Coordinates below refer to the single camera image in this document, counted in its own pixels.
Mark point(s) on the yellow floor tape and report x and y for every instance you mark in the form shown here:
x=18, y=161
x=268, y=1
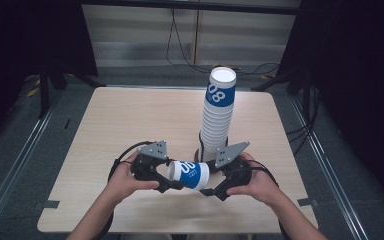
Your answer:
x=32, y=92

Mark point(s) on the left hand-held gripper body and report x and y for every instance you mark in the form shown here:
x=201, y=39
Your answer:
x=148, y=160

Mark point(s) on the person's left hand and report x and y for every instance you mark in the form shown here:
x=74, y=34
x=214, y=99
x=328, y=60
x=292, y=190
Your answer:
x=125, y=181

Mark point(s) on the stack of nested cups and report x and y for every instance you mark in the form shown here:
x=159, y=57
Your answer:
x=217, y=116

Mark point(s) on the person's right hand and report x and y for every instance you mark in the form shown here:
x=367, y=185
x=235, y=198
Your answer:
x=258, y=185

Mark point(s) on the black metal stand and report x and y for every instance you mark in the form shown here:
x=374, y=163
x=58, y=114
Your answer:
x=45, y=90
x=273, y=81

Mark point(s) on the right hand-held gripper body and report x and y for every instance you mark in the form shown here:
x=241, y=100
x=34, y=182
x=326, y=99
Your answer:
x=235, y=170

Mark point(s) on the blue white paper cup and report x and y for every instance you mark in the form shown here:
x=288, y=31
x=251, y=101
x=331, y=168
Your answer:
x=190, y=175

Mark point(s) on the dark curtain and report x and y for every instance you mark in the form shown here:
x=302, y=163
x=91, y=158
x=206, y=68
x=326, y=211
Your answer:
x=20, y=40
x=356, y=83

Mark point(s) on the metal floor rail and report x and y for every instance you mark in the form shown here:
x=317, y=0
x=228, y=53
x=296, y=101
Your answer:
x=326, y=160
x=20, y=156

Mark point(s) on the grey tape piece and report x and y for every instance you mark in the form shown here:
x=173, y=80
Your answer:
x=306, y=201
x=50, y=204

